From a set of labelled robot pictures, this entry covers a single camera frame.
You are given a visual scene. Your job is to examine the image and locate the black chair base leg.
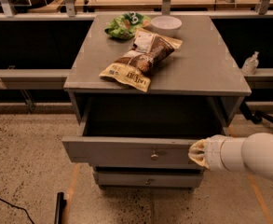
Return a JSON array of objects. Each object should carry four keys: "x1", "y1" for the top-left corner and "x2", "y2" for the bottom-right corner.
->
[{"x1": 239, "y1": 102, "x2": 273, "y2": 124}]

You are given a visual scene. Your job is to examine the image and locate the black bar on floor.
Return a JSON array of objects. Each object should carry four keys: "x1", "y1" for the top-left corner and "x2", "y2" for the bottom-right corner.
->
[{"x1": 54, "y1": 192, "x2": 67, "y2": 224}]

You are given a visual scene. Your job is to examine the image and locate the brown yellow snack bag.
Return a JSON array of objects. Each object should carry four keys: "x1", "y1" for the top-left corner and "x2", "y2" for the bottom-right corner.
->
[{"x1": 99, "y1": 28, "x2": 183, "y2": 92}]

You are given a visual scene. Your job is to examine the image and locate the grey top drawer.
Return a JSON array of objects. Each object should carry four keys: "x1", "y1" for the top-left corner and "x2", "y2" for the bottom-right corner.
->
[{"x1": 62, "y1": 108, "x2": 229, "y2": 170}]

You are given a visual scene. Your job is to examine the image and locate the green chip bag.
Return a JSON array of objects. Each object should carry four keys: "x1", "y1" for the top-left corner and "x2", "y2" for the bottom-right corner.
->
[{"x1": 104, "y1": 11, "x2": 151, "y2": 40}]

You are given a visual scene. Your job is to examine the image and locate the grey drawer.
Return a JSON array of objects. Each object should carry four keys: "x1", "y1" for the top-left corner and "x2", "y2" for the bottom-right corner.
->
[
  {"x1": 93, "y1": 170, "x2": 203, "y2": 189},
  {"x1": 62, "y1": 108, "x2": 229, "y2": 170}
]

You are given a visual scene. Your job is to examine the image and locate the clear sanitizer pump bottle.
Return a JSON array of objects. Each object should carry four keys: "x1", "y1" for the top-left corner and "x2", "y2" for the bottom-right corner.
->
[{"x1": 241, "y1": 51, "x2": 259, "y2": 75}]

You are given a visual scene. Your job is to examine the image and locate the grey wooden cabinet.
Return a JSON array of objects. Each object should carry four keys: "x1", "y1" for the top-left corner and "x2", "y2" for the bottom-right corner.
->
[{"x1": 63, "y1": 13, "x2": 253, "y2": 191}]

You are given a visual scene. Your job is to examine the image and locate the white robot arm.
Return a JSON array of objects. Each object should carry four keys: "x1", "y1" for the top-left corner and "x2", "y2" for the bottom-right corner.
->
[{"x1": 188, "y1": 133, "x2": 273, "y2": 180}]

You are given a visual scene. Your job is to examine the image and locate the black floor cable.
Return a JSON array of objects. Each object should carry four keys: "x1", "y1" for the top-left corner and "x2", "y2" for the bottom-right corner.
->
[{"x1": 0, "y1": 178, "x2": 36, "y2": 224}]

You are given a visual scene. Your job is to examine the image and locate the white bowl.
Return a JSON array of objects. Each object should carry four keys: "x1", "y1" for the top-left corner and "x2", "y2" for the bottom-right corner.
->
[{"x1": 151, "y1": 16, "x2": 182, "y2": 37}]

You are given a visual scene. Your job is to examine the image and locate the metal top drawer knob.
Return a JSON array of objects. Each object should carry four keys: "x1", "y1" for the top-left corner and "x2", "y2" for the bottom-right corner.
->
[{"x1": 151, "y1": 150, "x2": 159, "y2": 161}]

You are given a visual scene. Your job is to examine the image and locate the grey lower drawer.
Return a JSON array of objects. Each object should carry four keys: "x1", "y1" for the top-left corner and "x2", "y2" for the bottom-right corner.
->
[{"x1": 93, "y1": 170, "x2": 203, "y2": 189}]

